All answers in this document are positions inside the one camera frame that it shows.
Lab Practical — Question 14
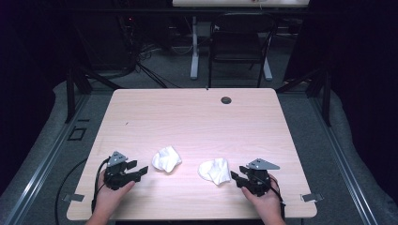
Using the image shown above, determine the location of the person's left hand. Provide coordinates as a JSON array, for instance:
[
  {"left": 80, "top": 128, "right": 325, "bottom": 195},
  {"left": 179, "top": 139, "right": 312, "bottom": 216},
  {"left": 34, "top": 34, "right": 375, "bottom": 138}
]
[{"left": 93, "top": 179, "right": 136, "bottom": 214}]

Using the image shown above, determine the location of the white desk leg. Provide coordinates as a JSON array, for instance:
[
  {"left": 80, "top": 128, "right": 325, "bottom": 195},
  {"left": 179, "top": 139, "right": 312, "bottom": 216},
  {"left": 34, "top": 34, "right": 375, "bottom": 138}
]
[
  {"left": 262, "top": 57, "right": 274, "bottom": 83},
  {"left": 190, "top": 16, "right": 201, "bottom": 81}
]

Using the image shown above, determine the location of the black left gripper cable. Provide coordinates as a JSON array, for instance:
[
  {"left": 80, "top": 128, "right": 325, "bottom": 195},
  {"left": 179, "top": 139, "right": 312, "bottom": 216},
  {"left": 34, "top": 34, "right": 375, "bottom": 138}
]
[{"left": 90, "top": 157, "right": 111, "bottom": 214}]

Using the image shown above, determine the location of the aluminium rail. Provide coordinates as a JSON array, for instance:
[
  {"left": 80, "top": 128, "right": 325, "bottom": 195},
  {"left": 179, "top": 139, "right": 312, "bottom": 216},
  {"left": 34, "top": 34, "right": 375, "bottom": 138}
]
[
  {"left": 2, "top": 93, "right": 92, "bottom": 225},
  {"left": 308, "top": 93, "right": 380, "bottom": 225}
]

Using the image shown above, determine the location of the black chair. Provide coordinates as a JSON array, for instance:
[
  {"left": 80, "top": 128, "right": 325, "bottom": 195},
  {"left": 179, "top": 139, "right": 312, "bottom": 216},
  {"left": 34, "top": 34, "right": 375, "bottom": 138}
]
[{"left": 207, "top": 12, "right": 280, "bottom": 89}]

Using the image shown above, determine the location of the black floor cable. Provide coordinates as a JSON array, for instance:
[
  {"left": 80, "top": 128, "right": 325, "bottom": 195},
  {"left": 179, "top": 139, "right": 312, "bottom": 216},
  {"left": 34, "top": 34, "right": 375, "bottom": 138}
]
[{"left": 54, "top": 157, "right": 89, "bottom": 225}]

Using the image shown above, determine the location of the white desk top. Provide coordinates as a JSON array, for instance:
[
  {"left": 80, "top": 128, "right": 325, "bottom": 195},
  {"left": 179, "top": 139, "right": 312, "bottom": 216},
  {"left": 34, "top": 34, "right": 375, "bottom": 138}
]
[{"left": 172, "top": 0, "right": 311, "bottom": 8}]

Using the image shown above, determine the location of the grey metal bracket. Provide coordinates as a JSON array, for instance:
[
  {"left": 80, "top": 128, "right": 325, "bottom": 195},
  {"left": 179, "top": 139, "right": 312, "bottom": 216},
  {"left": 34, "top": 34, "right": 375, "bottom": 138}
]
[{"left": 62, "top": 193, "right": 85, "bottom": 203}]

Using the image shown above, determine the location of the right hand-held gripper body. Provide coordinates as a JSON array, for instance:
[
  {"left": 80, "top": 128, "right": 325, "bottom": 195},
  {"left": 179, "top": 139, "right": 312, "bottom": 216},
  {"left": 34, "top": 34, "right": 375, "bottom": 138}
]
[{"left": 240, "top": 157, "right": 281, "bottom": 198}]

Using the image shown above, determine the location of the black metal stand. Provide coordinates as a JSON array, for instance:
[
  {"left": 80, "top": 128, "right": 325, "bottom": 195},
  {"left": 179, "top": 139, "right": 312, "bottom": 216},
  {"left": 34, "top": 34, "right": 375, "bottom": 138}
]
[
  {"left": 64, "top": 62, "right": 124, "bottom": 125},
  {"left": 275, "top": 67, "right": 332, "bottom": 128}
]

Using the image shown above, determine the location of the black curtain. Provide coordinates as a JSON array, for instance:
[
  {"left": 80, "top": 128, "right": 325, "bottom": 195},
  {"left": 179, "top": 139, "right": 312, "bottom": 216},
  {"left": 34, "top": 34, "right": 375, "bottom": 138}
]
[
  {"left": 283, "top": 0, "right": 398, "bottom": 205},
  {"left": 0, "top": 0, "right": 74, "bottom": 196}
]

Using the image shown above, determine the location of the bundle of black cables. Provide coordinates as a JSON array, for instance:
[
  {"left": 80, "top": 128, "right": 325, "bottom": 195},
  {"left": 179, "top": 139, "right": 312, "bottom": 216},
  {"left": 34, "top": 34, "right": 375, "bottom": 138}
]
[{"left": 117, "top": 15, "right": 183, "bottom": 89}]

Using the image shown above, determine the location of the person's right hand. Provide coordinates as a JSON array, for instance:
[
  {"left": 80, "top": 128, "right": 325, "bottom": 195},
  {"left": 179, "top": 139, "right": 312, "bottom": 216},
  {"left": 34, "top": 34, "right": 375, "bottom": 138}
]
[{"left": 240, "top": 173, "right": 284, "bottom": 218}]

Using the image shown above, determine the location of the white sock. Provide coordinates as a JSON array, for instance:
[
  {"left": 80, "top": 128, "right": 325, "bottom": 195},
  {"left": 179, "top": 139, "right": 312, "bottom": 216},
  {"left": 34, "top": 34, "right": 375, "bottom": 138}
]
[
  {"left": 197, "top": 157, "right": 233, "bottom": 187},
  {"left": 151, "top": 145, "right": 183, "bottom": 173}
]

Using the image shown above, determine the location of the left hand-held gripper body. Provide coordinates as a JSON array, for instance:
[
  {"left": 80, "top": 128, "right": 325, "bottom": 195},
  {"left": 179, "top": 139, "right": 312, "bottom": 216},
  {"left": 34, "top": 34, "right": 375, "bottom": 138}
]
[{"left": 103, "top": 151, "right": 142, "bottom": 191}]

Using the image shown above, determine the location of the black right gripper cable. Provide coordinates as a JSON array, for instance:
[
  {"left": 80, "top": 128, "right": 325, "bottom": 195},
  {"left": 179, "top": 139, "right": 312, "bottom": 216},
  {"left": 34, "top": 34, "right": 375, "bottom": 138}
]
[{"left": 268, "top": 180, "right": 286, "bottom": 220}]

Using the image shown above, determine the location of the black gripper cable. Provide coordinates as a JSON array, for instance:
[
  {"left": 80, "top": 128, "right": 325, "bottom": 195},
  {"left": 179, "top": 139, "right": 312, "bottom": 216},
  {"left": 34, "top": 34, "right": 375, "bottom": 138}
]
[
  {"left": 268, "top": 180, "right": 286, "bottom": 220},
  {"left": 90, "top": 157, "right": 111, "bottom": 214}
]

